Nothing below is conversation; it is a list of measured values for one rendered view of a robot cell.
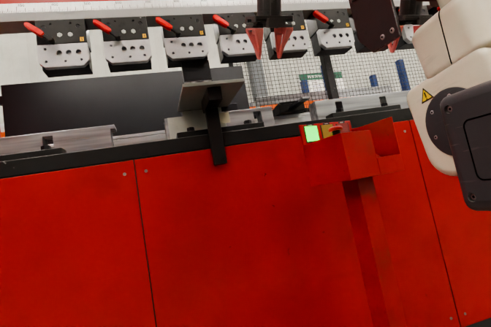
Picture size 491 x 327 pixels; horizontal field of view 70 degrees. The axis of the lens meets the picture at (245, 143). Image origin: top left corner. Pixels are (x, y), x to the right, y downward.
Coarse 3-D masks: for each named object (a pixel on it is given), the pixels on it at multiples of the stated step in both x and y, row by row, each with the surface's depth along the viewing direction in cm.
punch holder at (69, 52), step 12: (36, 24) 113; (48, 24) 114; (60, 24) 115; (72, 24) 116; (84, 24) 116; (60, 36) 114; (72, 36) 115; (84, 36) 116; (48, 48) 112; (60, 48) 113; (72, 48) 114; (84, 48) 115; (48, 60) 111; (60, 60) 112; (72, 60) 113; (84, 60) 114; (48, 72) 115; (60, 72) 116; (72, 72) 118; (84, 72) 120
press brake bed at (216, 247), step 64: (0, 192) 93; (64, 192) 96; (128, 192) 100; (192, 192) 105; (256, 192) 109; (320, 192) 114; (384, 192) 120; (448, 192) 126; (0, 256) 90; (64, 256) 94; (128, 256) 97; (192, 256) 101; (256, 256) 106; (320, 256) 111; (448, 256) 122; (0, 320) 88; (64, 320) 91; (128, 320) 94; (192, 320) 98; (256, 320) 102; (320, 320) 107; (448, 320) 117
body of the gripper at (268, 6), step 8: (264, 0) 80; (272, 0) 80; (280, 0) 81; (264, 8) 80; (272, 8) 80; (280, 8) 82; (256, 16) 79; (264, 16) 80; (272, 16) 80; (280, 16) 81; (288, 16) 82
